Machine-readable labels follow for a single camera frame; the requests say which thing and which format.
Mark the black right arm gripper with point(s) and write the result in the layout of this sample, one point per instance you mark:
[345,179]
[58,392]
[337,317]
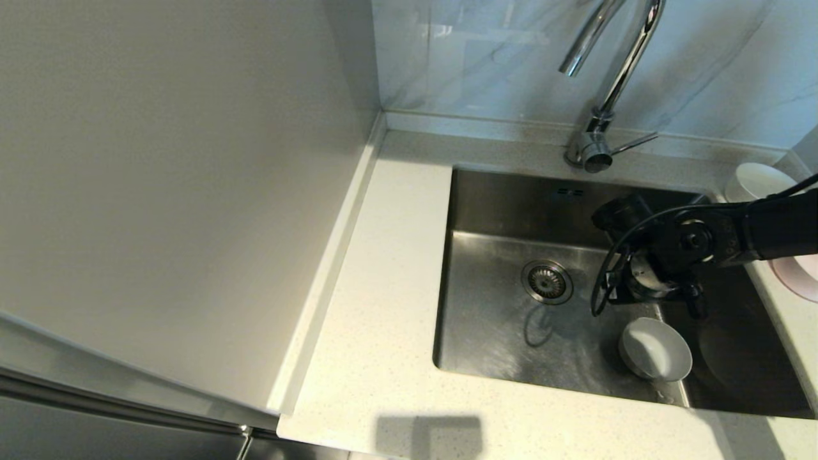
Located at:
[677,252]

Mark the grey ceramic bowl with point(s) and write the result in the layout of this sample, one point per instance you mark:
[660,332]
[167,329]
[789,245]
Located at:
[655,351]

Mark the chrome gooseneck faucet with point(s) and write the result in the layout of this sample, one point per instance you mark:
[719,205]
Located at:
[591,151]

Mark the white ceramic bowl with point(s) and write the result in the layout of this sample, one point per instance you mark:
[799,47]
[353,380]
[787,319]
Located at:
[754,179]

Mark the pink ceramic bowl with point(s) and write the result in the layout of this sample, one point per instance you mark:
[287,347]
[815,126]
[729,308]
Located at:
[799,278]

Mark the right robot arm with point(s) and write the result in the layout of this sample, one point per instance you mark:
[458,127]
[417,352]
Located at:
[773,227]

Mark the stainless steel sink basin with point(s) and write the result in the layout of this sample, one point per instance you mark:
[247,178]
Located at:
[486,345]

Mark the round metal drain strainer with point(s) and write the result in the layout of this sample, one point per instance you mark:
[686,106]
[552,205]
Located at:
[547,281]

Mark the grey tall cabinet side panel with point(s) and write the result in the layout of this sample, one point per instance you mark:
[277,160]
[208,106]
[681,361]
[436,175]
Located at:
[160,191]

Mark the chrome door trim strip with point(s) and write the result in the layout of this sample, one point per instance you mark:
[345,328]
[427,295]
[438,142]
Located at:
[128,409]

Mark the grey appliance door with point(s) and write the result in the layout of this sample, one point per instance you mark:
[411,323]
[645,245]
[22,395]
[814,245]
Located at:
[96,437]

